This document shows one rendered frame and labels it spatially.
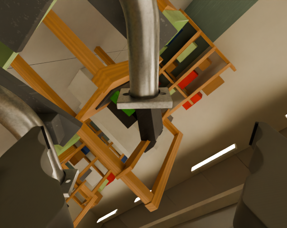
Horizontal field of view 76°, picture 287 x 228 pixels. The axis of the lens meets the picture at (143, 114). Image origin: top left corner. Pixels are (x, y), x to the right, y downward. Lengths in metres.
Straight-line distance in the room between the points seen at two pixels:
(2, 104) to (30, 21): 0.09
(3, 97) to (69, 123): 0.08
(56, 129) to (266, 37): 6.07
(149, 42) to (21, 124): 0.15
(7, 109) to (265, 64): 6.19
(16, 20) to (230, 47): 5.94
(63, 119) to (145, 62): 0.13
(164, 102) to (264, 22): 6.01
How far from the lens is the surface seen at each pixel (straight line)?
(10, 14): 0.26
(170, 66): 5.73
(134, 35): 0.17
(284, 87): 6.51
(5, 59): 0.42
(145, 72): 0.17
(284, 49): 6.30
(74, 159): 5.91
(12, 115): 0.22
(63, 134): 0.26
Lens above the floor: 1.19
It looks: 2 degrees up
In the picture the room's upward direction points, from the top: 137 degrees clockwise
